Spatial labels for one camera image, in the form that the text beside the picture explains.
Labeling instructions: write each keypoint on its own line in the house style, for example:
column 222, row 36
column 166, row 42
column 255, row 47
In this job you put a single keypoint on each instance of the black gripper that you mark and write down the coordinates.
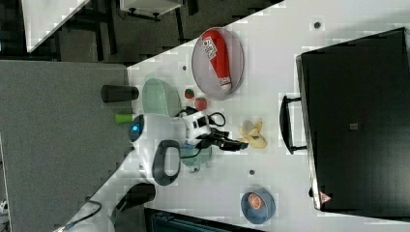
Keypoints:
column 220, row 139

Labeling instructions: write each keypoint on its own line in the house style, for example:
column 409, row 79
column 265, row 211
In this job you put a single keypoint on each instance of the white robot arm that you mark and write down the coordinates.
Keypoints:
column 157, row 141

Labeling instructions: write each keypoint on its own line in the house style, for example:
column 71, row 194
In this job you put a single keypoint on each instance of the light green mug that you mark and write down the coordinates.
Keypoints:
column 193, row 158

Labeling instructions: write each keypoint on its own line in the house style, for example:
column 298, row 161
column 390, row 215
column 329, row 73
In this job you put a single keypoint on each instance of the orange slice toy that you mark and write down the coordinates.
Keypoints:
column 256, row 201

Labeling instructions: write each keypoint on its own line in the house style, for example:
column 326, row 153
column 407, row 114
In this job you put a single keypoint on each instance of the large red toy strawberry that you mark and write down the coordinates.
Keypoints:
column 200, row 103

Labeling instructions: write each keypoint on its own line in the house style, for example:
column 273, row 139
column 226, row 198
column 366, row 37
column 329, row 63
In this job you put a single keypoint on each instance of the blue bowl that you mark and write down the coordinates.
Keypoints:
column 258, row 216

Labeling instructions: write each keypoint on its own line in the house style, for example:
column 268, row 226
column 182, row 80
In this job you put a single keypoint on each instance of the small red toy strawberry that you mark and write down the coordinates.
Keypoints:
column 189, row 94

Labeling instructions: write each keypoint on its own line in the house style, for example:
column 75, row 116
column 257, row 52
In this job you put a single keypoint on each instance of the green perforated colander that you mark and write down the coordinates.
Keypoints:
column 160, row 97

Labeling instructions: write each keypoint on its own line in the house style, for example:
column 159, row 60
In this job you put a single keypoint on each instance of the red ketchup bottle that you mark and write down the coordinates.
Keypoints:
column 215, row 49

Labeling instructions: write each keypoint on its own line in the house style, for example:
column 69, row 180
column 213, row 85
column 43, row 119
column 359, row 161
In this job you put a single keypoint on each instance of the black toaster oven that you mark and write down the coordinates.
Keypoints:
column 355, row 107

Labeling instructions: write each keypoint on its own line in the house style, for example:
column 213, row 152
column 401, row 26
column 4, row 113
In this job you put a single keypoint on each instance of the white cabinet on wheels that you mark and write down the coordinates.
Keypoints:
column 149, row 9

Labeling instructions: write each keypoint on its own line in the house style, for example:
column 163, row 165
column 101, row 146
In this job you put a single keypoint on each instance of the black cylinder post upper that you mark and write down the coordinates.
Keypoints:
column 114, row 93

